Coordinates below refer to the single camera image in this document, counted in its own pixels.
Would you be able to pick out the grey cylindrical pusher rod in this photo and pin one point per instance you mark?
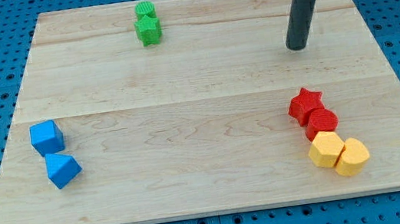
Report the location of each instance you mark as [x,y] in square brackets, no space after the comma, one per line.
[300,18]

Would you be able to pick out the wooden board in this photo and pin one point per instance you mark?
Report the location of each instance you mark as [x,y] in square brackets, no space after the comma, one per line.
[197,125]

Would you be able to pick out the blue triangular prism block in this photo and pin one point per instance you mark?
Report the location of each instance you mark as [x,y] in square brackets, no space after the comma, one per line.
[61,168]

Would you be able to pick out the yellow pentagon block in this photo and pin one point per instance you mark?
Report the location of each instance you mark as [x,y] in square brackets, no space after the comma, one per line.
[325,149]

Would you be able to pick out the green star block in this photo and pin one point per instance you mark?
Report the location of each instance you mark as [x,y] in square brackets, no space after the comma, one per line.
[148,30]

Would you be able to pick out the green cylinder block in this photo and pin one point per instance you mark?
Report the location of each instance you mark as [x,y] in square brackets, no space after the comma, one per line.
[145,8]

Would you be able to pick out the red cylinder block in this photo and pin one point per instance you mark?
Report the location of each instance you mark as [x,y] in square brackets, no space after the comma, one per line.
[321,120]

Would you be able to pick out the blue cube block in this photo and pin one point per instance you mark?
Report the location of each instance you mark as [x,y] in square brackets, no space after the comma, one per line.
[46,137]

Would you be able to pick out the red star block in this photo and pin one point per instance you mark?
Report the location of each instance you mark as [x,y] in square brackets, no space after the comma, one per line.
[303,104]

